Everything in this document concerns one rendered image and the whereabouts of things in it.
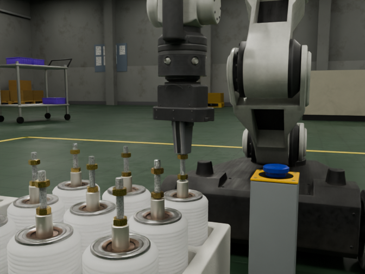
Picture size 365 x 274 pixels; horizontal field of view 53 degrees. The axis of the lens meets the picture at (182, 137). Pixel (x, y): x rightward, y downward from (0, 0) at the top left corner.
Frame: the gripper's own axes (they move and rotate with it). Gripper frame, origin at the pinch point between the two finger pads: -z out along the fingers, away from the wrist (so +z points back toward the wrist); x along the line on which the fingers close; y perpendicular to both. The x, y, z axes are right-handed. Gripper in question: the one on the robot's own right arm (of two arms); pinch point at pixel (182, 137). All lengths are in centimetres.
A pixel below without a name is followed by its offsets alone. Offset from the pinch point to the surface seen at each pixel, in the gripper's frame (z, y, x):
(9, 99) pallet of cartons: -18, -564, 1048
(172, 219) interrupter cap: -10.9, 11.6, -6.3
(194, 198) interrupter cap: -11.0, 0.4, -3.0
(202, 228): -16.2, 0.5, -4.8
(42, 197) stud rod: -5.8, 26.2, 4.7
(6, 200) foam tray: -18, 8, 47
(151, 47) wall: 148, -884, 741
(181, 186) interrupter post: -9.0, 1.0, -0.4
